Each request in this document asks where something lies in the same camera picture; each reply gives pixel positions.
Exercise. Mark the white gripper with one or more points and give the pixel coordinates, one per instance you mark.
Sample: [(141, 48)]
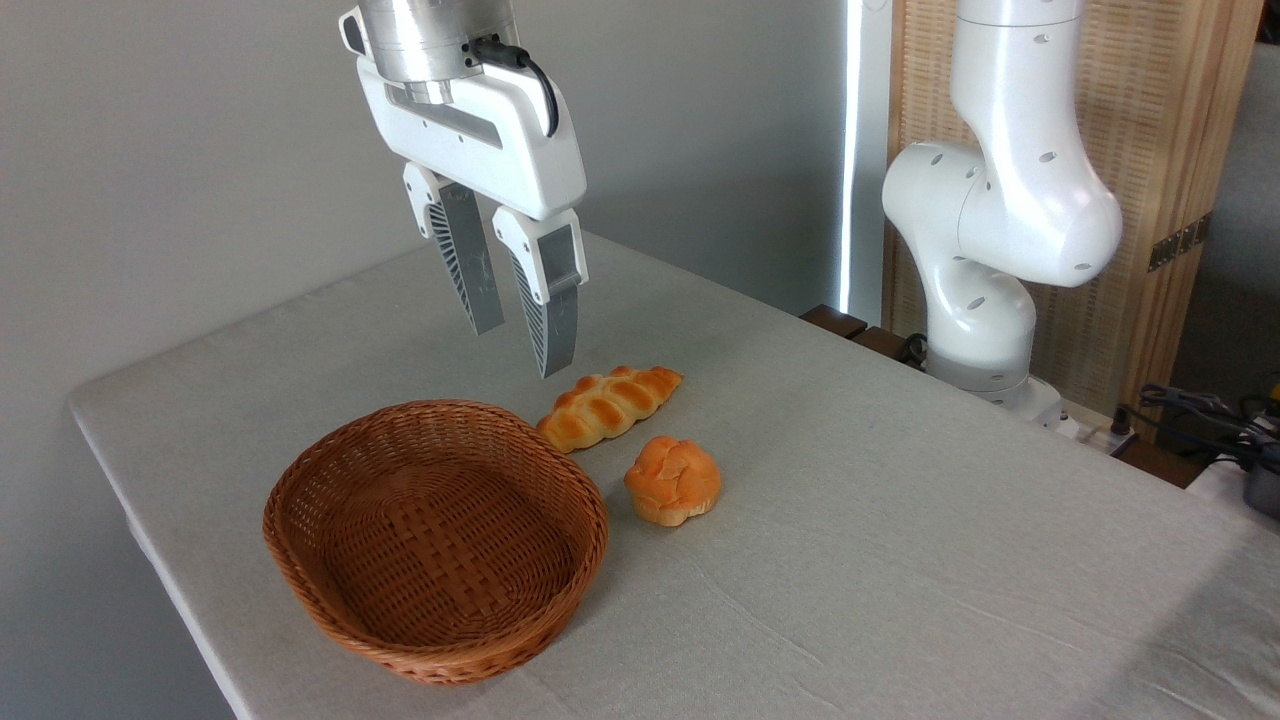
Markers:
[(500, 140)]

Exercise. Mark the long braided bread loaf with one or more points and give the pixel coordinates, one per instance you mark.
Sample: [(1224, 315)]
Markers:
[(605, 405)]

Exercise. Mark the round orange bread bun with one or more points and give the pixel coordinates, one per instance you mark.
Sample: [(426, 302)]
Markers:
[(672, 482)]

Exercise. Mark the brown woven wicker basket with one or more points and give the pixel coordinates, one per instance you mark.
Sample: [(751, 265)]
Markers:
[(440, 560)]

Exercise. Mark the dark brown wooden bench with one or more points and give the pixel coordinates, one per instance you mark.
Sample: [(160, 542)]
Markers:
[(850, 328)]

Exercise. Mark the grey tablecloth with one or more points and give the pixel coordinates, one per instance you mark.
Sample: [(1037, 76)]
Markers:
[(900, 560)]

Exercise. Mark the white power strip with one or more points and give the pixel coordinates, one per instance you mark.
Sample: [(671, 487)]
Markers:
[(1085, 425)]

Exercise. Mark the wooden slatted folding screen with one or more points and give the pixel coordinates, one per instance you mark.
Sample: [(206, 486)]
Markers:
[(1160, 110)]

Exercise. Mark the brass screen hinge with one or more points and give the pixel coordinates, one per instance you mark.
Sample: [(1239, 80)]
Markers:
[(1180, 242)]

